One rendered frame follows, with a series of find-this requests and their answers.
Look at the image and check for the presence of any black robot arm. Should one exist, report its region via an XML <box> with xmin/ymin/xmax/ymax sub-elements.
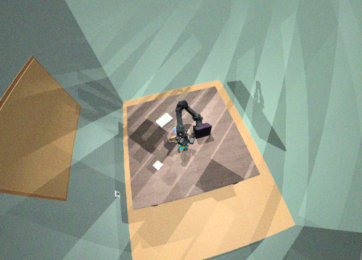
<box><xmin>176</xmin><ymin>100</ymin><xmax>203</xmax><ymax>146</ymax></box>

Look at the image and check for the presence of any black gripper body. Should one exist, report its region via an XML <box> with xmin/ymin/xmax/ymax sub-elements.
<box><xmin>176</xmin><ymin>136</ymin><xmax>195</xmax><ymax>144</ymax></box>

